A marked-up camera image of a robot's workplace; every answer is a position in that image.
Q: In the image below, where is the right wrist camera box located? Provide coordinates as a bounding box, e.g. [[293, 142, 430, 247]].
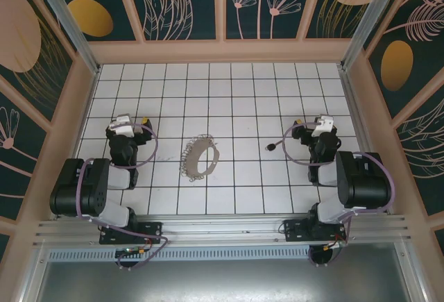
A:
[[313, 114, 336, 137]]

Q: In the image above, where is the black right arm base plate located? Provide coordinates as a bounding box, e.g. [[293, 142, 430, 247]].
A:
[[283, 219, 348, 244]]

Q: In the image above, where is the aluminium frame post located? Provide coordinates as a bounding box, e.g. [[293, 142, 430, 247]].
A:
[[339, 0, 390, 72]]

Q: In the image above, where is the aluminium side rail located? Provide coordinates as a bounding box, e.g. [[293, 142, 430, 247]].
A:
[[338, 67, 370, 156]]

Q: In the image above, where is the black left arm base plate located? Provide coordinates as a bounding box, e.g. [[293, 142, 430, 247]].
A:
[[99, 221, 164, 246]]

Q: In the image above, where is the clear acrylic rod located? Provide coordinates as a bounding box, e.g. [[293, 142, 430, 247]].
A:
[[28, 0, 102, 76]]

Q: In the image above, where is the slotted grey cable tray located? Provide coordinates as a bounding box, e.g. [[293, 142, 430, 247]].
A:
[[46, 249, 313, 262]]

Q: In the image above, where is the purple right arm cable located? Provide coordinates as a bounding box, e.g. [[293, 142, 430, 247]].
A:
[[282, 121, 397, 268]]

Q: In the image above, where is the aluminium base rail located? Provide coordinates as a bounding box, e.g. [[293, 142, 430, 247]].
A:
[[33, 214, 413, 247]]

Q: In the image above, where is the small green circuit board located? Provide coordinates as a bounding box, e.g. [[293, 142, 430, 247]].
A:
[[116, 246, 148, 258]]

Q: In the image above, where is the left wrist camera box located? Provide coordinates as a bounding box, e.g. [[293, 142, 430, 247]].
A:
[[108, 114, 135, 136]]

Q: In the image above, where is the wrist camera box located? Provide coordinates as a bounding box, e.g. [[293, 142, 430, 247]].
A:
[[313, 114, 336, 137], [108, 114, 135, 136]]

